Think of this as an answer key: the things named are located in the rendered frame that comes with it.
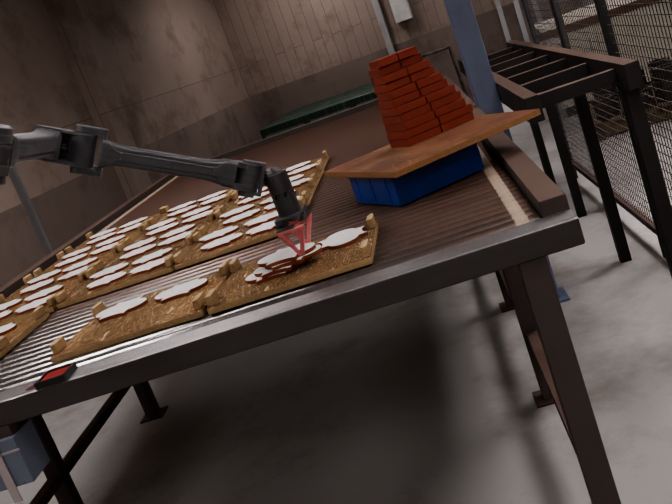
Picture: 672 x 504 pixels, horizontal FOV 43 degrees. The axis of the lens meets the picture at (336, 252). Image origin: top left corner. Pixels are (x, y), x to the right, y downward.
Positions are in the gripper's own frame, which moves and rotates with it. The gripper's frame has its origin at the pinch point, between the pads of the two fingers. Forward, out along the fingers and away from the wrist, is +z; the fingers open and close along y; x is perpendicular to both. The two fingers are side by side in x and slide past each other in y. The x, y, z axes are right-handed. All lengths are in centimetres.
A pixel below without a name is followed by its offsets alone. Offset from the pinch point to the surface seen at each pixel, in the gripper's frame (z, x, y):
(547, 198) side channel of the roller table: 4, 58, 13
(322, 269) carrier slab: 4.1, 5.2, 10.3
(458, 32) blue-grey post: -27, 46, -175
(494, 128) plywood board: -5, 51, -46
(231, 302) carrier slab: 3.9, -17.1, 14.7
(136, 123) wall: -35, -284, -588
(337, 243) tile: 3.3, 6.6, -6.5
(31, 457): 20, -71, 33
